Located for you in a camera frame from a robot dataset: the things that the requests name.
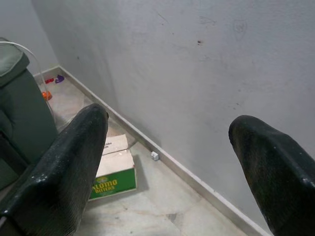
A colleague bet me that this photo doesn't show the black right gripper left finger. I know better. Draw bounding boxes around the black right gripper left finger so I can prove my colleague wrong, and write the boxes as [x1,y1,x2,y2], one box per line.
[0,103,109,236]

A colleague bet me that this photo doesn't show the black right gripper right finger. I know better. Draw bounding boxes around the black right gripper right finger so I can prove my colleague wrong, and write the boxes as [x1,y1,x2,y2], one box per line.
[228,115,315,236]

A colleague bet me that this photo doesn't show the green printed cardboard box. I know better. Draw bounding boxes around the green printed cardboard box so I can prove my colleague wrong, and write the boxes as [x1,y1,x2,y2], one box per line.
[88,133,137,201]

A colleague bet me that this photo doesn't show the green upholstered armchair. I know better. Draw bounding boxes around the green upholstered armchair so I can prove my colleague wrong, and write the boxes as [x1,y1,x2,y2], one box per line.
[0,36,59,190]

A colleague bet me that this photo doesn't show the thin white cable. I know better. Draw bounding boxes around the thin white cable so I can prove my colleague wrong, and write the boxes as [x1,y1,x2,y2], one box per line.
[0,41,56,123]

